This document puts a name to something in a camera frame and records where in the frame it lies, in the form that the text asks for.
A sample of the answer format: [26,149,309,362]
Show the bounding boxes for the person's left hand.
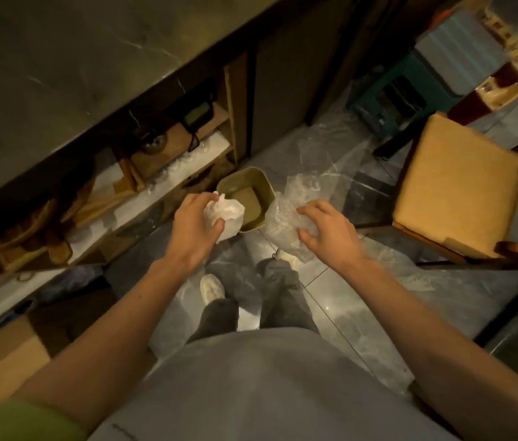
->
[163,193,226,270]

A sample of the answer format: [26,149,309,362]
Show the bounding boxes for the wooden shelf unit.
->
[0,50,250,290]

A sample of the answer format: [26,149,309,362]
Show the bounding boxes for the person's right forearm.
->
[350,257,518,441]

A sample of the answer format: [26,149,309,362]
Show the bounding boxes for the dark marble counter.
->
[0,0,287,212]

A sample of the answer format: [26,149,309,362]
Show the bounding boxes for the green sleeve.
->
[0,398,89,441]

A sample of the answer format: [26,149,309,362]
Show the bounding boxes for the clear plastic bag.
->
[261,173,333,264]

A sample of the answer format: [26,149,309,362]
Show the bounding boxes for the green plastic stool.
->
[349,53,467,134]

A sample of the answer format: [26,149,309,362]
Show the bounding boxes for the olive green waste bin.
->
[216,166,275,234]

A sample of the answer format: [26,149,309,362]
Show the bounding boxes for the person's grey shirt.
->
[88,327,457,441]

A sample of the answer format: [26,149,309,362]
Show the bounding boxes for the person's grey trousers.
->
[188,259,319,343]

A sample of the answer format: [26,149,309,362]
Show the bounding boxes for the person's right hand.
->
[296,199,370,273]

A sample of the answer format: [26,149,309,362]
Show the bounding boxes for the person's left forearm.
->
[13,258,189,433]

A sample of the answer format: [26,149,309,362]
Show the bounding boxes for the white paper tissue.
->
[204,192,246,244]

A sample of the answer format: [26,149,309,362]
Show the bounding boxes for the black handheld device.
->
[181,100,216,134]

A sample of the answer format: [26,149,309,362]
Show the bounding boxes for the person's white shoe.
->
[200,274,226,307]

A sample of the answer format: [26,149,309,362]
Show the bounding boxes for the brown cardboard box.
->
[0,312,53,414]

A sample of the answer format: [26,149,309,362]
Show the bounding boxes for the wooden chair with tan cushion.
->
[373,97,518,273]

